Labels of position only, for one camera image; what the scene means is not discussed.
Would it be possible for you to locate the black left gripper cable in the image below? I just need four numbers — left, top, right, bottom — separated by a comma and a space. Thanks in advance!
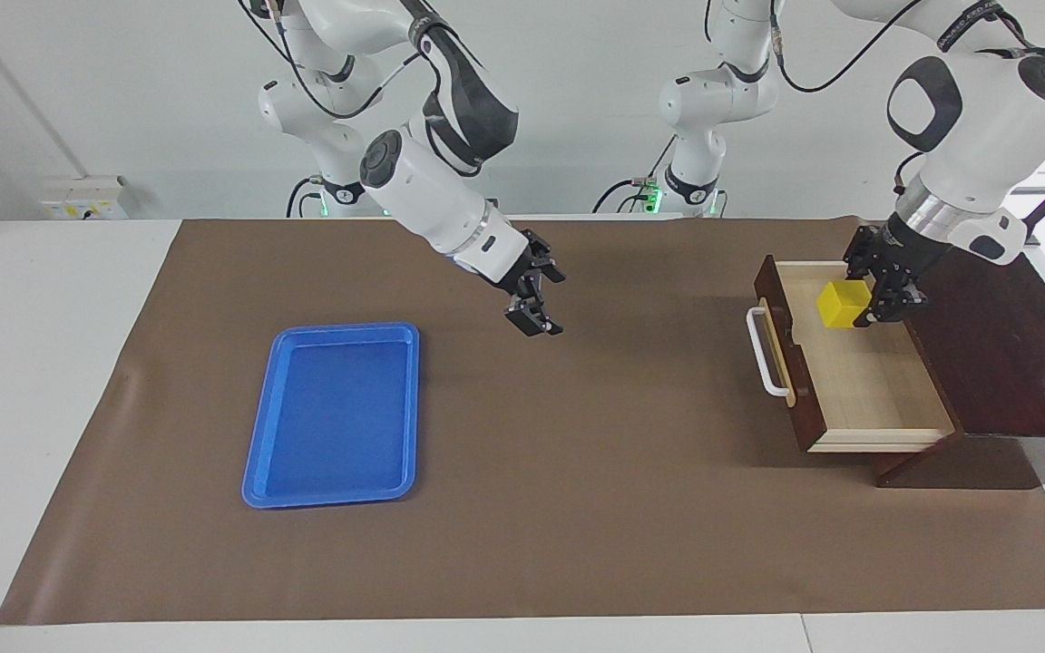
708, 0, 1045, 196

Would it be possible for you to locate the dark brown wooden cabinet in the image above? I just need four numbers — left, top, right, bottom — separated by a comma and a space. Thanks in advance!
874, 245, 1045, 491

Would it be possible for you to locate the blue plastic tray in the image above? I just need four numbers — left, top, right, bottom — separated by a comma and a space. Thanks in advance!
241, 322, 421, 509

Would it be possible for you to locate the brown paper table mat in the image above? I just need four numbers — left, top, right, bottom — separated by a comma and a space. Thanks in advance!
0, 216, 1045, 627

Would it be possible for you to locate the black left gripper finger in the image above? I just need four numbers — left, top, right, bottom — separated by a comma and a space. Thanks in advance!
843, 227, 882, 282
854, 270, 930, 326

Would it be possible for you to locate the black left arm base cable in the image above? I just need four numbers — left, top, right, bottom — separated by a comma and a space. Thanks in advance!
592, 136, 678, 215

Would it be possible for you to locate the yellow block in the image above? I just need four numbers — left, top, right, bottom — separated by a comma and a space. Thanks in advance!
816, 279, 874, 329

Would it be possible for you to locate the black right arm base cable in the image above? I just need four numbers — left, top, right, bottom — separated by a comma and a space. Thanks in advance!
285, 177, 324, 219

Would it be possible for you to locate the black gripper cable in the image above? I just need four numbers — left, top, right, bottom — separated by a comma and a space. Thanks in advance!
708, 0, 1045, 196
241, 0, 451, 123

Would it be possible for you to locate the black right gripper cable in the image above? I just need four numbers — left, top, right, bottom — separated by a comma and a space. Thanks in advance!
241, 0, 451, 123

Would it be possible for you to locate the black arm base cable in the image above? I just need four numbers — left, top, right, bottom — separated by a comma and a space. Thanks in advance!
285, 177, 324, 219
592, 136, 678, 215

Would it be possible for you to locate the wooden drawer with white handle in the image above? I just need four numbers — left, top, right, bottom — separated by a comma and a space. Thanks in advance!
747, 254, 957, 454

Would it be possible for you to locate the white wall socket strip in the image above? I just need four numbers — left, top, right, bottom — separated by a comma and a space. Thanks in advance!
40, 177, 129, 221

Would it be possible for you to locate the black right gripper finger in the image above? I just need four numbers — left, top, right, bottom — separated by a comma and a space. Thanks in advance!
504, 288, 564, 338
522, 229, 567, 284

